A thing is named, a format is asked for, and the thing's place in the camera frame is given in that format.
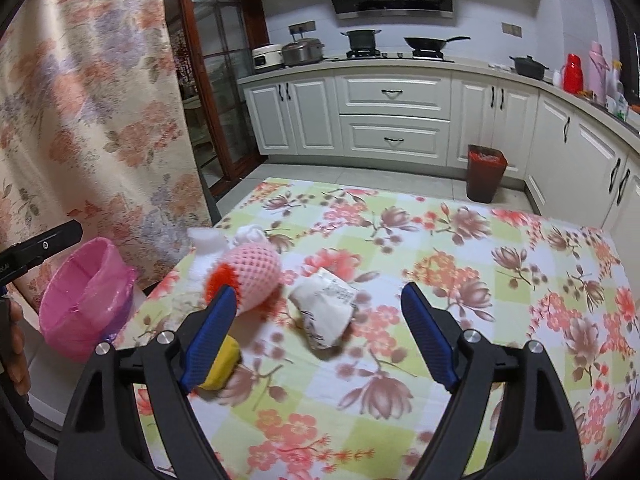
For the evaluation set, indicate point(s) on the crumpled white tissue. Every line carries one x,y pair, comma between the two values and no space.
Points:
250,234

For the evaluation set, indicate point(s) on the black stock pot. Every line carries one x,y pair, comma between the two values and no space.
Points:
361,40

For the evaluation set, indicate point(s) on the brown floor bin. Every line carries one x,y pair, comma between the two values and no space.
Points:
485,180

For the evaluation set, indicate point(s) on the yellow cap spray bottle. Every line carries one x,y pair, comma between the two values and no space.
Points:
615,85

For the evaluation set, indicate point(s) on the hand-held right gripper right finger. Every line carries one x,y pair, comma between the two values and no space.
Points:
430,335

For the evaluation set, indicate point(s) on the floral tablecloth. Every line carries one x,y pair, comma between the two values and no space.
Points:
400,240

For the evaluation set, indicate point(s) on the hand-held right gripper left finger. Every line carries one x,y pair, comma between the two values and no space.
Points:
210,340

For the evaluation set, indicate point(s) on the small green label bottle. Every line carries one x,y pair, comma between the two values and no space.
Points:
620,107

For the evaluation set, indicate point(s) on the small white cup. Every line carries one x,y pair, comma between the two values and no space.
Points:
557,78

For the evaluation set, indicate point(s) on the white lower cabinets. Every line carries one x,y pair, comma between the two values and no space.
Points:
390,95

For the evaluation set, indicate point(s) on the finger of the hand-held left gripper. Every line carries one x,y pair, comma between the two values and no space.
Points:
50,242

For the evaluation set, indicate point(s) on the black gas stove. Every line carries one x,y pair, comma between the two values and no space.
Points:
385,55

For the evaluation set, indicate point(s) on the white foam sheet piece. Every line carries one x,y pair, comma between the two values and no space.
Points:
205,242

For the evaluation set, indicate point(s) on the yellow sponge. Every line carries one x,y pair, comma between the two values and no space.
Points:
225,360

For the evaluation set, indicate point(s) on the white rice cooker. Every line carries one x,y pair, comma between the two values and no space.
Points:
265,57

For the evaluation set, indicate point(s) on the printed paper wrapper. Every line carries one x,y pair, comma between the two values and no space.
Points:
322,310

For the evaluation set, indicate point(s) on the grey wall socket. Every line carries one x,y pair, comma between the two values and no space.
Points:
511,30
302,26

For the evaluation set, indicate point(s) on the black wok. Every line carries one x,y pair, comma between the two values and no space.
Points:
425,44

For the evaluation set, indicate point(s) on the person's left hand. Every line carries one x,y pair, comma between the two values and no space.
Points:
20,360

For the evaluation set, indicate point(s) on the red thermos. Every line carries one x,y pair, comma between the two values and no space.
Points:
574,75

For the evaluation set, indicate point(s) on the floral curtain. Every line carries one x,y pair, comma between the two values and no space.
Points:
100,110

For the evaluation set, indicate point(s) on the pink and orange foam net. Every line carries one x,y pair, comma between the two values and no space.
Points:
250,267

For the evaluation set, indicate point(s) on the black casserole pot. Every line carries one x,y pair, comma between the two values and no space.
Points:
527,67

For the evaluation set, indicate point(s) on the steel pressure cooker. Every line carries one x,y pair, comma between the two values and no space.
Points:
302,52

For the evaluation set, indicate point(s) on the pink lined waste bin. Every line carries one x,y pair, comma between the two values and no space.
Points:
75,310

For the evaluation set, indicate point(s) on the pink thermos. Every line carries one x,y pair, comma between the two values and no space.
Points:
597,70

